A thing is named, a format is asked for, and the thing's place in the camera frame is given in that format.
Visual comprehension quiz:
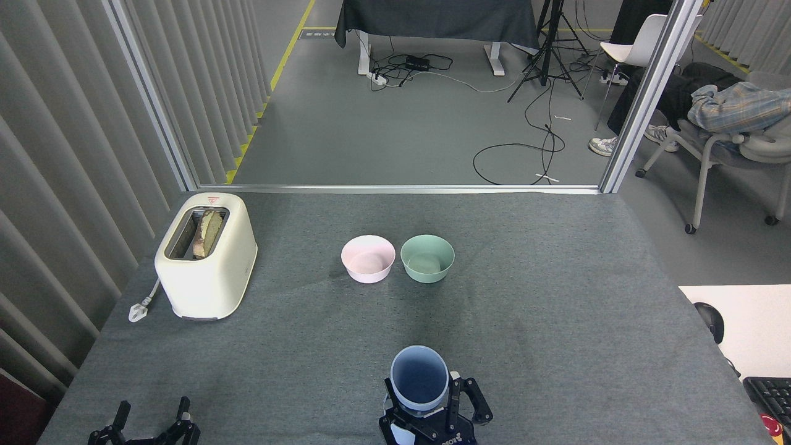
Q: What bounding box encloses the toasted bread slice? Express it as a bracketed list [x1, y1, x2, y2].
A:
[192, 209, 224, 259]

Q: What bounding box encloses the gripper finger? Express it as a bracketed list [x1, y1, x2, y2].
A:
[154, 396, 201, 445]
[88, 400, 134, 445]

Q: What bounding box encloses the green bowl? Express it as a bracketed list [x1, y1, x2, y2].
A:
[400, 234, 455, 284]

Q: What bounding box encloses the white chair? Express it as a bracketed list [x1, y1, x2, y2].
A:
[581, 14, 702, 132]

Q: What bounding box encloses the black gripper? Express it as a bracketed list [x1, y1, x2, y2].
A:
[378, 373, 494, 445]

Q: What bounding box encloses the red round button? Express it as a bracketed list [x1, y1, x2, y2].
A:
[760, 414, 785, 443]

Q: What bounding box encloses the black floor cable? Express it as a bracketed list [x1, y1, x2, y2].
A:
[473, 80, 566, 186]

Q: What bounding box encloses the white desk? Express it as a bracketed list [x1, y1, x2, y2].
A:
[679, 284, 791, 384]

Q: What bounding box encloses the black tripod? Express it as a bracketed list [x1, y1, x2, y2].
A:
[507, 0, 589, 104]

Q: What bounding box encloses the grey wheeled chair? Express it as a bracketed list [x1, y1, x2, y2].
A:
[635, 70, 791, 235]

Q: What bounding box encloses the cream white toaster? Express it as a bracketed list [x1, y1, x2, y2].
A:
[154, 192, 258, 321]

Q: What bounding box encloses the pink bowl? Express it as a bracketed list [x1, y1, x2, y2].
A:
[341, 235, 396, 284]

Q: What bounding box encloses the black keyboard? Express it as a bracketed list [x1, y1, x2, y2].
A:
[742, 376, 791, 433]

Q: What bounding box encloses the black computer mouse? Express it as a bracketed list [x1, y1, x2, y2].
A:
[693, 302, 725, 344]

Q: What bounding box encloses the white toaster power cord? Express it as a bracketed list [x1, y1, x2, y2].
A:
[129, 278, 163, 323]

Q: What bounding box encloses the white table frame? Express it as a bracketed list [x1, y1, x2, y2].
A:
[357, 30, 505, 77]

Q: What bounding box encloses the dark table cloth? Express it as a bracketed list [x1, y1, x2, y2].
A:
[334, 0, 540, 51]

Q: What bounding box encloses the silver frame rail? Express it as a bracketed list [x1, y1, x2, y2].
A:
[197, 184, 603, 196]

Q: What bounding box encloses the silver frame post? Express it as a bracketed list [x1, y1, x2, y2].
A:
[598, 0, 705, 195]
[102, 0, 200, 191]

